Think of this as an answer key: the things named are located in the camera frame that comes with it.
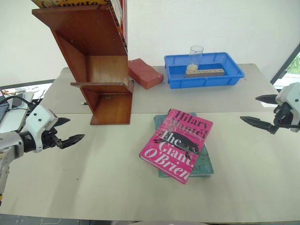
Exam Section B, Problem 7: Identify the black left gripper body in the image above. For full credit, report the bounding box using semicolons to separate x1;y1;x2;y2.
41;127;63;150

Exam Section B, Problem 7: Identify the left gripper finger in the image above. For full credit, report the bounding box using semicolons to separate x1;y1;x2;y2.
59;134;86;150
54;117;71;128

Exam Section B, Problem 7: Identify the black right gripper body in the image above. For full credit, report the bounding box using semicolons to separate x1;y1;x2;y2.
273;102;294;129

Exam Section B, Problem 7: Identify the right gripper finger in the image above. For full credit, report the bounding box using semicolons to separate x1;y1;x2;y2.
240;116;280;135
255;94;279;105

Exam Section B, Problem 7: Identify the teal book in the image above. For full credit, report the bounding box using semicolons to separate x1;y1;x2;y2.
153;114;215;179

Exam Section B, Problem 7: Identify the brown wooden bookshelf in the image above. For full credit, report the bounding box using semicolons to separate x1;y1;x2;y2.
31;4;135;126

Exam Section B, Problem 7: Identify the pink paperback book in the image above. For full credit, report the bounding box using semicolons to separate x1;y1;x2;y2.
138;108;214;185

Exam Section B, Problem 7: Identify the wooden block with holes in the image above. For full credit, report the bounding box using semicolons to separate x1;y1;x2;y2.
185;68;226;79

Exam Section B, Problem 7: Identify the blue plastic bin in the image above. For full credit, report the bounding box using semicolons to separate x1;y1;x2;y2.
164;52;246;90

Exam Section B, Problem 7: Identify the clear plastic cup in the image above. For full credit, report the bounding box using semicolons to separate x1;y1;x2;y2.
186;45;204;72

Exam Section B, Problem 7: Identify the red brick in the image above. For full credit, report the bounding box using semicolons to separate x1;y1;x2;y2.
128;58;164;90

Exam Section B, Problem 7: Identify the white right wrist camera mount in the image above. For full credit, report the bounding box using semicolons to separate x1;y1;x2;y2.
275;82;300;133

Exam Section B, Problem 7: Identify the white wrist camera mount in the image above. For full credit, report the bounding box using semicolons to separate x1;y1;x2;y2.
22;104;59;154
275;82;300;133

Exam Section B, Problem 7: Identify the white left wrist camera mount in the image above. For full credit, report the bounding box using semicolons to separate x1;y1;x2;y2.
22;104;59;154

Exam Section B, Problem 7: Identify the black window frame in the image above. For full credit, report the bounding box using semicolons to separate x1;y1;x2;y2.
270;43;300;85

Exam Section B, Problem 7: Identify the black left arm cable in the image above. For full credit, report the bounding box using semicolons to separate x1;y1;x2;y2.
0;95;32;111

